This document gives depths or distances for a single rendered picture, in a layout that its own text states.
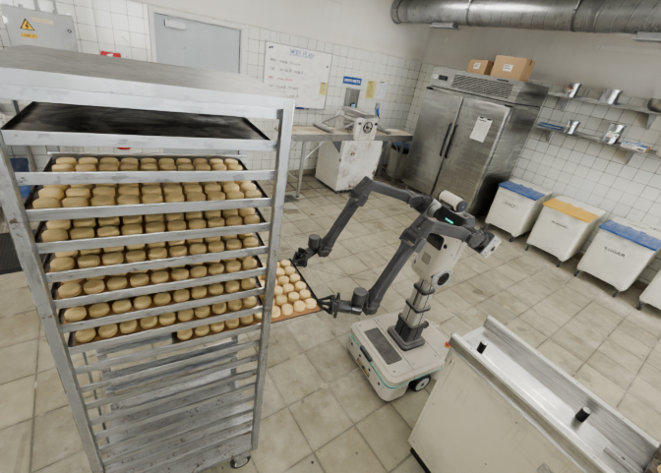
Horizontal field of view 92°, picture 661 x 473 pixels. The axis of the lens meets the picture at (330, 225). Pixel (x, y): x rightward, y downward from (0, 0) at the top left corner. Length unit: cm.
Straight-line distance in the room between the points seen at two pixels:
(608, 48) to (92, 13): 587
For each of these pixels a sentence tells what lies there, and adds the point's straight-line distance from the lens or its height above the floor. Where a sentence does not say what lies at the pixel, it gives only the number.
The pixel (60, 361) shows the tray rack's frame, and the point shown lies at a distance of 125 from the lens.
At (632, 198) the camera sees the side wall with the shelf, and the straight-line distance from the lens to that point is 548.
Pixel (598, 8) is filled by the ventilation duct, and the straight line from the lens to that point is 467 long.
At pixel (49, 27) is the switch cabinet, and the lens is 438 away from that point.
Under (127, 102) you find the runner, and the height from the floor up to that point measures 177.
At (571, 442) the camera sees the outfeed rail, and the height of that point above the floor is 90.
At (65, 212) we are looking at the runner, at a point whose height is 150.
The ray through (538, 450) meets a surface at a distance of 168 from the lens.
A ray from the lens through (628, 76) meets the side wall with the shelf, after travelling 555.
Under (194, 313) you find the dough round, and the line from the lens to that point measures 130.
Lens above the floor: 194
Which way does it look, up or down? 27 degrees down
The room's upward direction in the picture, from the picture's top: 11 degrees clockwise
